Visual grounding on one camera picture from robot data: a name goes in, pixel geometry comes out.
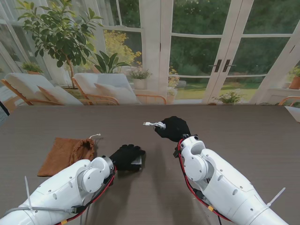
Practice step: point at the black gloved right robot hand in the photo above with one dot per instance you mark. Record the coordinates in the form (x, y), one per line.
(175, 129)

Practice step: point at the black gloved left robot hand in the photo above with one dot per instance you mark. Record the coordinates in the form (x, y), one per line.
(124, 157)

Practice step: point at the grey charger head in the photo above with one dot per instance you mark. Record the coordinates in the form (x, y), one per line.
(137, 161)

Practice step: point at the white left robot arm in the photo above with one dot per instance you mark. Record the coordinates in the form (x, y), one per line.
(58, 192)

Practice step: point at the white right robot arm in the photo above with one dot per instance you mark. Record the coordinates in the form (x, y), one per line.
(222, 182)

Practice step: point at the printed garden room backdrop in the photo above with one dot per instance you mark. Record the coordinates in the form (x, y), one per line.
(199, 58)

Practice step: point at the white paper sheet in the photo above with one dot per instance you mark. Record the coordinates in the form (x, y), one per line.
(294, 112)

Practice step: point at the dark object at table edge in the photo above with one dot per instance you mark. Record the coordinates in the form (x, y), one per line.
(3, 109)

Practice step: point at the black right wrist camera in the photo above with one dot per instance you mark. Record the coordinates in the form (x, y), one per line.
(176, 153)

